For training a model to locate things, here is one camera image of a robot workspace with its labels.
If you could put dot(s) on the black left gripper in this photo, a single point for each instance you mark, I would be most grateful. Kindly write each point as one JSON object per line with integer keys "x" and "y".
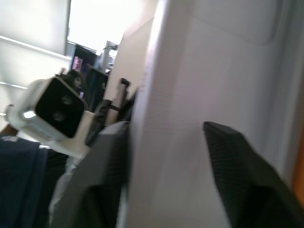
{"x": 103, "y": 111}

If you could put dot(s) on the white camera head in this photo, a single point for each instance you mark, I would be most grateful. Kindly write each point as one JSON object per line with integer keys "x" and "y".
{"x": 59, "y": 111}

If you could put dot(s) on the dark blue cloth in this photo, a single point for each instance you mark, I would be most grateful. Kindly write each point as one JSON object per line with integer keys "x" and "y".
{"x": 19, "y": 180}

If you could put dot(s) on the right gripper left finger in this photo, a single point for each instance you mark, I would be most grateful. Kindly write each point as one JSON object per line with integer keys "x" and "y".
{"x": 102, "y": 180}

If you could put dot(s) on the white phone box lid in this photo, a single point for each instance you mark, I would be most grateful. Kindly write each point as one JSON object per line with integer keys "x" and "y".
{"x": 178, "y": 95}

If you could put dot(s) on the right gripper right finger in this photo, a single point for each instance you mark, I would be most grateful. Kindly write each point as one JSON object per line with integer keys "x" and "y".
{"x": 242, "y": 180}

